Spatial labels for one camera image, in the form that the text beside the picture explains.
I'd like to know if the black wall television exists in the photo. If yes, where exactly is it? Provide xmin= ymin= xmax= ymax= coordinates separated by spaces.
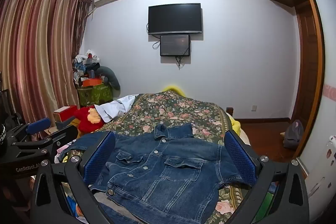
xmin=148 ymin=3 xmax=202 ymax=35

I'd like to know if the grey garment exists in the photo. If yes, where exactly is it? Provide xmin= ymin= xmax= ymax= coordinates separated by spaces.
xmin=93 ymin=191 xmax=143 ymax=224

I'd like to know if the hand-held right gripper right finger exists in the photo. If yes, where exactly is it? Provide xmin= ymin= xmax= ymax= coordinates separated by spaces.
xmin=224 ymin=130 xmax=310 ymax=224

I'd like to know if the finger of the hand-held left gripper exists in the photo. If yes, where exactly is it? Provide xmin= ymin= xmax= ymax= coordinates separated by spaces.
xmin=12 ymin=119 xmax=79 ymax=154
xmin=7 ymin=117 xmax=51 ymax=145

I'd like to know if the red plush toy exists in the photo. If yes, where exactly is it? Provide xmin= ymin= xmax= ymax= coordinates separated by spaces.
xmin=72 ymin=105 xmax=104 ymax=134

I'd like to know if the brown wooden door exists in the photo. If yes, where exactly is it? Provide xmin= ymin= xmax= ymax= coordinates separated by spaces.
xmin=295 ymin=0 xmax=326 ymax=159

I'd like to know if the red and white cardboard box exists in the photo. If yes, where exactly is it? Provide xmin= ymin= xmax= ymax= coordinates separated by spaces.
xmin=53 ymin=105 xmax=78 ymax=122

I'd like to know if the blue denim jacket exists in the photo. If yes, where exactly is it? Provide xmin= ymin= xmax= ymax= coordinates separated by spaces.
xmin=67 ymin=123 xmax=243 ymax=224

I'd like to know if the small black wall monitor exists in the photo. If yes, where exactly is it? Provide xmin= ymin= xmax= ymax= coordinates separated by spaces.
xmin=160 ymin=34 xmax=191 ymax=57

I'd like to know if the dark green floral blanket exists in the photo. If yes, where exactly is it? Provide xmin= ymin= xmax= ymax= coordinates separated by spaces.
xmin=87 ymin=91 xmax=263 ymax=224

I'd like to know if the grey plush toy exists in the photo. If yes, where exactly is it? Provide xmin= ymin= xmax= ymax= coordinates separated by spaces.
xmin=96 ymin=66 xmax=121 ymax=96

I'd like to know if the white wardrobe door with stickers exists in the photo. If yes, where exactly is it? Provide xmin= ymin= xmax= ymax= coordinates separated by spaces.
xmin=299 ymin=0 xmax=336 ymax=198

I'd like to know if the orange box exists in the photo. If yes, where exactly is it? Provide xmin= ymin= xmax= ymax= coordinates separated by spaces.
xmin=82 ymin=77 xmax=103 ymax=87

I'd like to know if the pile of bags and clothes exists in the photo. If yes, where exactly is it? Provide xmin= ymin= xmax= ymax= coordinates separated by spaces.
xmin=73 ymin=49 xmax=101 ymax=83

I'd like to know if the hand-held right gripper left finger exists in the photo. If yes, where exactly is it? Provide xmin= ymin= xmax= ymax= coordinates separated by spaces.
xmin=31 ymin=131 xmax=116 ymax=224

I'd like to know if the yellow pillow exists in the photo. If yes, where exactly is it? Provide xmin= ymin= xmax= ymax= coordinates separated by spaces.
xmin=161 ymin=84 xmax=185 ymax=96

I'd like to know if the striped red gold curtain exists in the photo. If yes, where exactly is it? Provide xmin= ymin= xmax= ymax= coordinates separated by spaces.
xmin=0 ymin=0 xmax=92 ymax=140

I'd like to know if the black equipment stand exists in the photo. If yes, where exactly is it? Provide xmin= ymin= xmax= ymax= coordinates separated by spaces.
xmin=0 ymin=88 xmax=23 ymax=132

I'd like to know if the yellow printed blanket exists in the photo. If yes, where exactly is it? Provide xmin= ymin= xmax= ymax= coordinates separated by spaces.
xmin=227 ymin=112 xmax=242 ymax=136

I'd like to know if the white cloth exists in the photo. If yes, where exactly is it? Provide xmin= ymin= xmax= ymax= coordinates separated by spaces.
xmin=94 ymin=94 xmax=139 ymax=123

